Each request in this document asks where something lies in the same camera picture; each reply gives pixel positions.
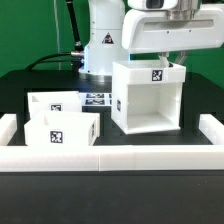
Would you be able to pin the white front drawer tray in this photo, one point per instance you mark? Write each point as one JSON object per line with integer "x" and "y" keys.
{"x": 49, "y": 128}

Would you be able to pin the white drawer cabinet box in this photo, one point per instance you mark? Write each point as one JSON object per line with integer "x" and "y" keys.
{"x": 146, "y": 96}

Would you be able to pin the white drawer tray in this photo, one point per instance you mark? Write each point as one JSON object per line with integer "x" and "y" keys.
{"x": 49, "y": 128}
{"x": 53, "y": 101}

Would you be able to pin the white fence wall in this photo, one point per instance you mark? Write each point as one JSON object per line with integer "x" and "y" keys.
{"x": 104, "y": 158}

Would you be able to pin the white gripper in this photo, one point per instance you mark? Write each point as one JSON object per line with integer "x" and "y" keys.
{"x": 162, "y": 26}

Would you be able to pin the white marker sheet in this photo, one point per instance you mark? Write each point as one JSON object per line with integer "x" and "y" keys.
{"x": 96, "y": 99}

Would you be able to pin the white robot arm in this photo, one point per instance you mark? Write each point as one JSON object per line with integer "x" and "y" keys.
{"x": 120, "y": 28}

